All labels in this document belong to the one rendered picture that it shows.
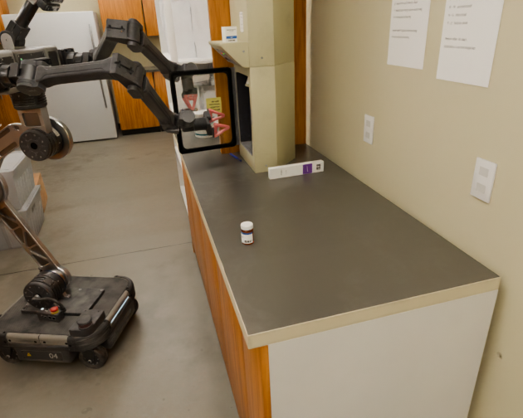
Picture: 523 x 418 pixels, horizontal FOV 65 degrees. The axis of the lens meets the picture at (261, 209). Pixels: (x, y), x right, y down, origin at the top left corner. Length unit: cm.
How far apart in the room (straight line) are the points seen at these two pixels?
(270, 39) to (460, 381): 142
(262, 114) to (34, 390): 173
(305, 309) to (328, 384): 23
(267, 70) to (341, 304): 111
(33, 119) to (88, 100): 470
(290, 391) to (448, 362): 49
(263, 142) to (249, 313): 102
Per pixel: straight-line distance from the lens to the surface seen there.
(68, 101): 678
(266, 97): 184
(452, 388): 146
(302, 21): 227
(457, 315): 125
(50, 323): 240
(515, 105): 120
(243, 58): 180
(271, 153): 190
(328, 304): 105
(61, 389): 238
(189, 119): 179
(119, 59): 152
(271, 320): 101
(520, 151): 120
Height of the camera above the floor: 159
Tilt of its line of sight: 25 degrees down
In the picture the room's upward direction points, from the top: 3 degrees counter-clockwise
